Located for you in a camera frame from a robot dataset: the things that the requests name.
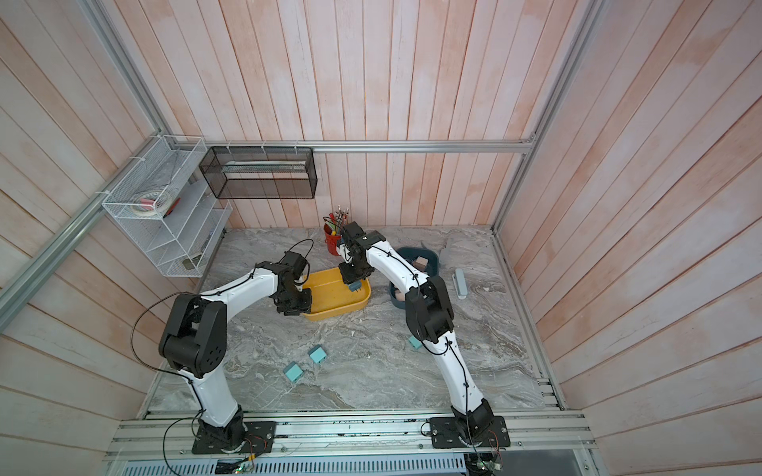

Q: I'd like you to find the white wire shelf rack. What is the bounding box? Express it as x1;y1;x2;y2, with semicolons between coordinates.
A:
103;135;231;279

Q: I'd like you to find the tape roll on shelf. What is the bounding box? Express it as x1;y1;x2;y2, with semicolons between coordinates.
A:
129;190;173;217

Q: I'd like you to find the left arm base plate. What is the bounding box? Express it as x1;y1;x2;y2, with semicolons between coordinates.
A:
192;420;277;456

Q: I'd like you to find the dark teal plastic bin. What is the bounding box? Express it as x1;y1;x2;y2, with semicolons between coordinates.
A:
388;247;440;309

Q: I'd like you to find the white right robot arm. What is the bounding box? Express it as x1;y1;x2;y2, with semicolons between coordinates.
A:
337;222;494;443

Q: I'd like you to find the yellow plastic bin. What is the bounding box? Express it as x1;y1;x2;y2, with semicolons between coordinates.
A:
301;268;371;321

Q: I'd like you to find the black mesh wall basket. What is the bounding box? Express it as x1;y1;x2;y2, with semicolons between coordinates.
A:
200;146;319;200

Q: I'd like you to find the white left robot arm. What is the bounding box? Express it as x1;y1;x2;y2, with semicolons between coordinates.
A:
159;251;312;428

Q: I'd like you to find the red pencil cup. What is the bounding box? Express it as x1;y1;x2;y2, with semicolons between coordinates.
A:
323;205;349;256

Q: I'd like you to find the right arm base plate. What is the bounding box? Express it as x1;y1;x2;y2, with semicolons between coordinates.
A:
428;416;511;450

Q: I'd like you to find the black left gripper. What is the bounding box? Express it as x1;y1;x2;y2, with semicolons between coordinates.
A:
276;284;313;315

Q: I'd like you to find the white stapler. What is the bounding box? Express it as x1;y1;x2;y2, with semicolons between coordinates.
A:
452;269;468;299

